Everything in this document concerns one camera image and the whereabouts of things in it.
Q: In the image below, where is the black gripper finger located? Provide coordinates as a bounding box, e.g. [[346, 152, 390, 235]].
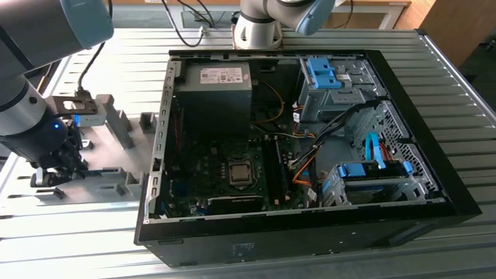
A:
[[29, 147, 85, 187], [67, 128, 90, 173]]

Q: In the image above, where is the blue RAM stick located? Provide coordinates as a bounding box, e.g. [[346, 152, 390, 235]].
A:
[[77, 169, 119, 177]]

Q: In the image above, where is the black RAM slot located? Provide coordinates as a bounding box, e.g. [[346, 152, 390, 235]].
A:
[[261, 135, 279, 205]]

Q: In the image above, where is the grey parts rack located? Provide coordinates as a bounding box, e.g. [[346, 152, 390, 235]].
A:
[[31, 94, 159, 207]]

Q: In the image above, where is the green motherboard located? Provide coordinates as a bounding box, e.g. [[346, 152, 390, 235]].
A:
[[165, 135, 306, 217]]

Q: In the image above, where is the grey power supply unit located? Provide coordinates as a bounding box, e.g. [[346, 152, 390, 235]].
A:
[[175, 61, 254, 137]]

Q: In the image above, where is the black CPU socket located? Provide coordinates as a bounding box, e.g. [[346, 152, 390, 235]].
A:
[[225, 158, 257, 189]]

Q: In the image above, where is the silver CPU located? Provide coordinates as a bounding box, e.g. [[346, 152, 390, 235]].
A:
[[230, 164, 251, 180]]

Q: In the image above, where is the black graphics card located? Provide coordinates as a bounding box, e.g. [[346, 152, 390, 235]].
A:
[[203, 194, 265, 215]]

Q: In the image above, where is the black PC case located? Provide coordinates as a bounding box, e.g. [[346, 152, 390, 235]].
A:
[[133, 48, 483, 268]]

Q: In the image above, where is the blue plastic drive latch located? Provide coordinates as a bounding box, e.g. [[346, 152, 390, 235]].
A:
[[314, 75, 345, 90], [306, 57, 334, 78]]

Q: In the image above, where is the silver optical drive cage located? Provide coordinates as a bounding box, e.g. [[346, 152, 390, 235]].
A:
[[297, 57, 387, 124]]

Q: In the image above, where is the hard disk in blue carrier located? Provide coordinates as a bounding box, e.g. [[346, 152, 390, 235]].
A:
[[335, 161, 411, 178]]

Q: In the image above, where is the silver disk bay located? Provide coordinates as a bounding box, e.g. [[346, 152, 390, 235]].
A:
[[317, 171, 433, 209]]

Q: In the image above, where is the wooden desk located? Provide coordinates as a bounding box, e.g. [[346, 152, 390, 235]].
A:
[[111, 0, 411, 30]]

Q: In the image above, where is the wooden cabinet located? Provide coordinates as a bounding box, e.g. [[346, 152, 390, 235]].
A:
[[394, 0, 496, 69]]

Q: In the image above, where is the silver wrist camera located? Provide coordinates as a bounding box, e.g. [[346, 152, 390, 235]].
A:
[[71, 115, 106, 128]]

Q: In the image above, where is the black camera cable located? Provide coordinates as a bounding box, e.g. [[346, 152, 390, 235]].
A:
[[75, 40, 107, 98]]

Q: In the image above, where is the red twisted fan wire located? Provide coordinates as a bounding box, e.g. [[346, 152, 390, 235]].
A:
[[171, 112, 183, 152]]

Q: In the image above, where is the yellow wire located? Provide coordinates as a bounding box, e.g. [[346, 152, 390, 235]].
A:
[[249, 80, 286, 130]]

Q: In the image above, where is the orange wire bundle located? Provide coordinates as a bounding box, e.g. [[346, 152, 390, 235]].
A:
[[290, 158, 317, 187]]

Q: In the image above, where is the black cable bundle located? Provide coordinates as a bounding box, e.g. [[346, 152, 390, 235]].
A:
[[297, 99, 379, 169]]

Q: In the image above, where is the blue data wire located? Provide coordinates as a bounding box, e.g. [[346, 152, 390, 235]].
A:
[[363, 132, 387, 169]]

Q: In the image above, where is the red data wire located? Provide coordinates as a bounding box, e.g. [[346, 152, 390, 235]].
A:
[[378, 141, 395, 162]]

